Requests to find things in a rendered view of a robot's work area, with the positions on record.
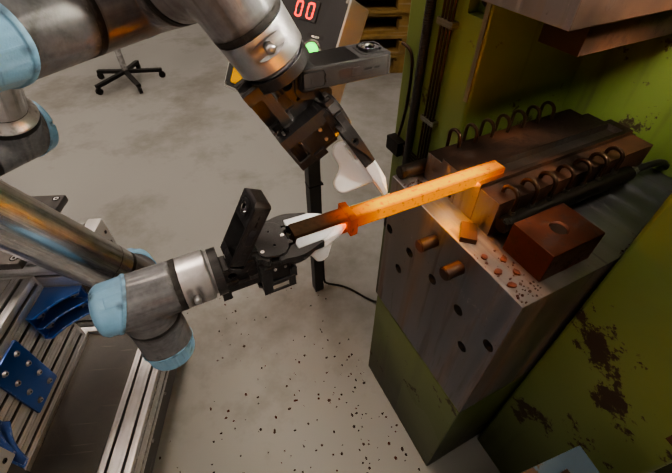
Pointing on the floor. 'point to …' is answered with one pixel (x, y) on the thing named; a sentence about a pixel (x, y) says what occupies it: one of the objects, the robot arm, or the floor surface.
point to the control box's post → (314, 212)
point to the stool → (124, 73)
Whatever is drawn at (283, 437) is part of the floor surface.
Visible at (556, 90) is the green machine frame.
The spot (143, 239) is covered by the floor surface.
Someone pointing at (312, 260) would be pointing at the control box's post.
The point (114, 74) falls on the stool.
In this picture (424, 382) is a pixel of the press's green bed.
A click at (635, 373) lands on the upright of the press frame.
